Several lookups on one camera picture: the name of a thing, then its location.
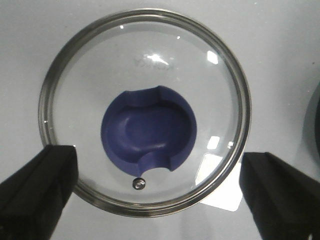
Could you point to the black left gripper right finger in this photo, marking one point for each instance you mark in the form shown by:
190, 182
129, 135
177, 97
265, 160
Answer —
284, 202

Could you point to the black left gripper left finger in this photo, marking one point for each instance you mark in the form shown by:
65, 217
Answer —
33, 198

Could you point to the glass lid with blue knob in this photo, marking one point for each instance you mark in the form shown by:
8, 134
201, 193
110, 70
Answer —
157, 107

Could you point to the dark blue saucepan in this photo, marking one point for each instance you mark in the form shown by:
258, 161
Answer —
311, 126

